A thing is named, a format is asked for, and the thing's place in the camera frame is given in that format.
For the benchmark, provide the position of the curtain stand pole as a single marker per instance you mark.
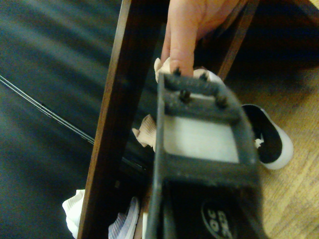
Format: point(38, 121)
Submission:
point(49, 114)

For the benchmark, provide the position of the brown shoe rack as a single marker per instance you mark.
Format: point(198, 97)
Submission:
point(117, 99)

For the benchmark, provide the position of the white shoe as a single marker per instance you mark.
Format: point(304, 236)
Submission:
point(73, 211)

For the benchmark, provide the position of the black shoe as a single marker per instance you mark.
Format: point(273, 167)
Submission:
point(271, 139)

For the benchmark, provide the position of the pale lilac shoe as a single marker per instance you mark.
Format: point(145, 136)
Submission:
point(124, 224)

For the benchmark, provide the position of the person's hand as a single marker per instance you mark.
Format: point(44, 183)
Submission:
point(189, 25)

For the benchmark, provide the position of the beige shoe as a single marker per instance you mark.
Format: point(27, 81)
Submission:
point(147, 134)
point(163, 66)

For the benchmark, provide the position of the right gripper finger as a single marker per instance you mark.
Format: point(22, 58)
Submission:
point(199, 84)

